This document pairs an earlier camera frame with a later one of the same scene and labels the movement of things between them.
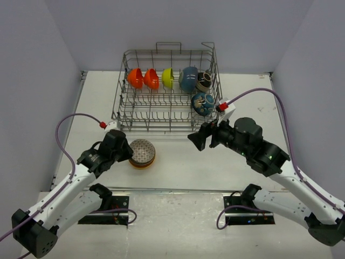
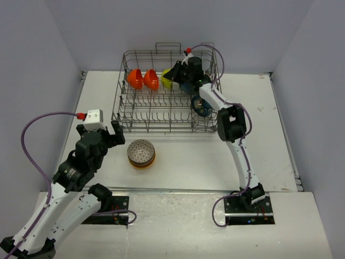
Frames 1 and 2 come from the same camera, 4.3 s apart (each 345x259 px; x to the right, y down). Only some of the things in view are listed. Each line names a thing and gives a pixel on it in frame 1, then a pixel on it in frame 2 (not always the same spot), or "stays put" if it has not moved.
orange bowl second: [151, 79] stays put
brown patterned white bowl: [144, 151] stays put
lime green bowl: [167, 77] stays put
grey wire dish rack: [167, 89] stays put
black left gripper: [128, 152] to [118, 130]
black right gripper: [199, 138] to [173, 74]
